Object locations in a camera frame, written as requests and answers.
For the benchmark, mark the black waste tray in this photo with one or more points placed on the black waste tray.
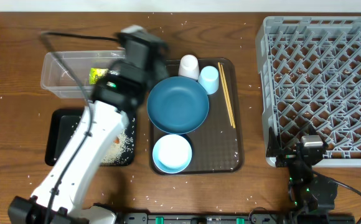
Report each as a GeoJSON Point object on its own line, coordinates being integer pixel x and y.
{"type": "Point", "coordinates": [63, 125]}

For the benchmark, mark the clear plastic bin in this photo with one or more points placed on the clear plastic bin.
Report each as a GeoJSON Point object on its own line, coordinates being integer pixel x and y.
{"type": "Point", "coordinates": [60, 68]}

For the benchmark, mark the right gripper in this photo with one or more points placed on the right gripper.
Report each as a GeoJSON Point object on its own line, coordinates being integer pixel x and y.
{"type": "Point", "coordinates": [287, 155]}

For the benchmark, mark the dark blue plate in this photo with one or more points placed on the dark blue plate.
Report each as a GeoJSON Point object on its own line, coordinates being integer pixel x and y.
{"type": "Point", "coordinates": [177, 105]}

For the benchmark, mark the wooden chopstick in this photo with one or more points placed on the wooden chopstick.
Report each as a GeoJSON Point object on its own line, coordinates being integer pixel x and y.
{"type": "Point", "coordinates": [225, 93]}
{"type": "Point", "coordinates": [228, 96]}

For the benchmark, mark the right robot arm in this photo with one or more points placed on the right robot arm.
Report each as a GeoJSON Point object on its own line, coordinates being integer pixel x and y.
{"type": "Point", "coordinates": [312, 195]}

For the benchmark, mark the light blue bowl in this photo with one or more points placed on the light blue bowl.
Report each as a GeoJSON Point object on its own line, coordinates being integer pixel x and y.
{"type": "Point", "coordinates": [172, 154]}

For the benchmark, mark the silver foil snack wrapper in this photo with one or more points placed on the silver foil snack wrapper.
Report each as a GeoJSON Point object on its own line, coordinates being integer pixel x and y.
{"type": "Point", "coordinates": [97, 73]}

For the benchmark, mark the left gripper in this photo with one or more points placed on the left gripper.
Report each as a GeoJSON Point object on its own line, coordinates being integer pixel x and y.
{"type": "Point", "coordinates": [160, 66]}

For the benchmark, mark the pink plastic cup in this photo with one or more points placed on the pink plastic cup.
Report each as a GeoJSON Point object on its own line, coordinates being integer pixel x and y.
{"type": "Point", "coordinates": [189, 67]}

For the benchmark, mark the light blue plastic cup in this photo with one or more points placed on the light blue plastic cup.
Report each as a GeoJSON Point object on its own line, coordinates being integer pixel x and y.
{"type": "Point", "coordinates": [209, 79]}

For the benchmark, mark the dark brown serving tray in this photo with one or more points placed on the dark brown serving tray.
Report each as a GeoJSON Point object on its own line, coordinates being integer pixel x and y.
{"type": "Point", "coordinates": [216, 144]}

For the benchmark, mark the grey dishwasher rack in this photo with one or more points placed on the grey dishwasher rack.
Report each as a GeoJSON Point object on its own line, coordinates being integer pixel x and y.
{"type": "Point", "coordinates": [310, 69]}

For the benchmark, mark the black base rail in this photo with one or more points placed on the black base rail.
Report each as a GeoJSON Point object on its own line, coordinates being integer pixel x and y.
{"type": "Point", "coordinates": [254, 218]}

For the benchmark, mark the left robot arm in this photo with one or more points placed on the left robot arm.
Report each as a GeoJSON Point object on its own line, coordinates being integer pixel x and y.
{"type": "Point", "coordinates": [113, 100]}

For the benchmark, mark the pile of rice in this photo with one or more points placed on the pile of rice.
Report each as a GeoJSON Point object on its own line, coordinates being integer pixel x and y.
{"type": "Point", "coordinates": [121, 154]}

